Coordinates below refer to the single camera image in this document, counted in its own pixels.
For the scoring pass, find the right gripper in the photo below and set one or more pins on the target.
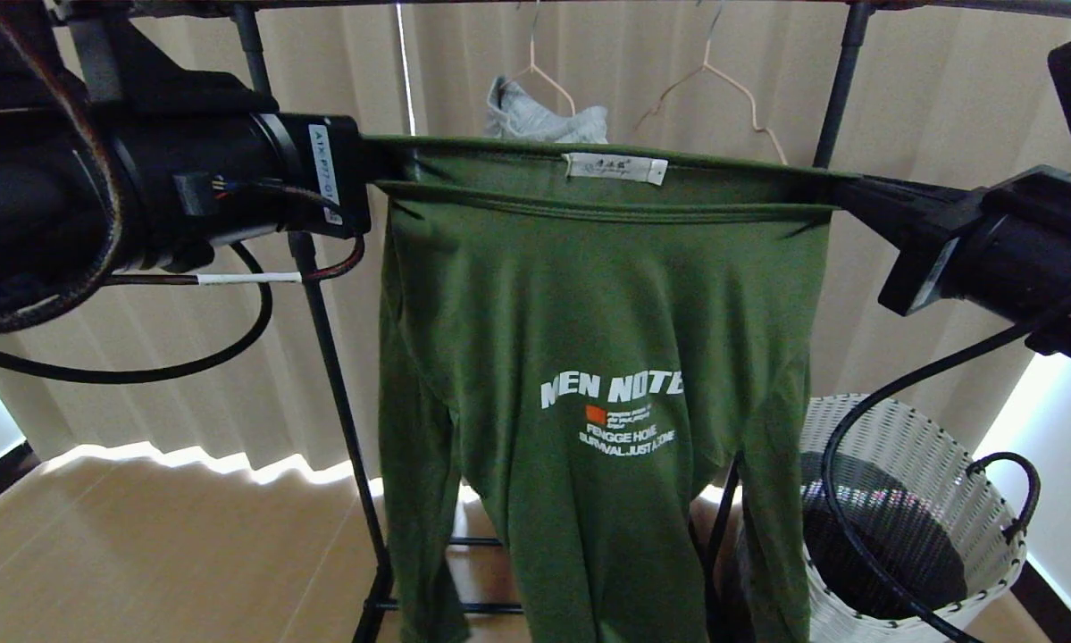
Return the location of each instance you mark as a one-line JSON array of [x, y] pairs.
[[1008, 250]]

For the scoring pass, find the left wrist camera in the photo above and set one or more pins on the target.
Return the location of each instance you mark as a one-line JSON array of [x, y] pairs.
[[169, 71]]

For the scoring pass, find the black clothes rack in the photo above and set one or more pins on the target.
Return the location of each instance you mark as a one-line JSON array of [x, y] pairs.
[[843, 80]]

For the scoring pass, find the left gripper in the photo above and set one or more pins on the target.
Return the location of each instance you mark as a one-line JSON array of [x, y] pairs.
[[312, 179]]

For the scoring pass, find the green garment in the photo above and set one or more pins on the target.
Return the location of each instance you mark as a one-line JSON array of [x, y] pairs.
[[589, 313]]

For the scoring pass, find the pink clothes hanger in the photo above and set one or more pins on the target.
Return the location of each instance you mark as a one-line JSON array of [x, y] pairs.
[[723, 76], [548, 79]]

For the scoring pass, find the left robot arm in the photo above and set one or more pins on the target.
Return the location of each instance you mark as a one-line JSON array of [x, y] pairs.
[[35, 196]]

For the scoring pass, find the beige curtain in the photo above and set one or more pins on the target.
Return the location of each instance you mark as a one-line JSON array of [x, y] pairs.
[[928, 107]]

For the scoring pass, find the white laundry basket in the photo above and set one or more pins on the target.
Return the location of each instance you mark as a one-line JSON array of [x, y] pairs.
[[910, 446]]

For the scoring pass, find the pale grey shorts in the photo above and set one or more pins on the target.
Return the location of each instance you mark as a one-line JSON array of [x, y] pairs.
[[535, 116]]

